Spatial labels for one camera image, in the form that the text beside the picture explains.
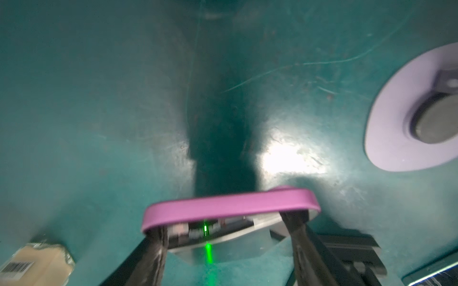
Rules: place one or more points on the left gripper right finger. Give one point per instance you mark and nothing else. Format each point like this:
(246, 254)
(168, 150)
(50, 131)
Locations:
(314, 263)

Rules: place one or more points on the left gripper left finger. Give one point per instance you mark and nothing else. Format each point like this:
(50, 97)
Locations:
(146, 264)

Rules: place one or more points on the purple case phone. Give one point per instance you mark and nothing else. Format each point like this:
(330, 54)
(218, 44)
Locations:
(217, 229)

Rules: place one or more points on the purple round stand centre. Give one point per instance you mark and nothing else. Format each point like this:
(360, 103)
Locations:
(413, 123)

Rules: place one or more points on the small jar black lid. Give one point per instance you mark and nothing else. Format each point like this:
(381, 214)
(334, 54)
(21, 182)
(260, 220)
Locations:
(38, 264)

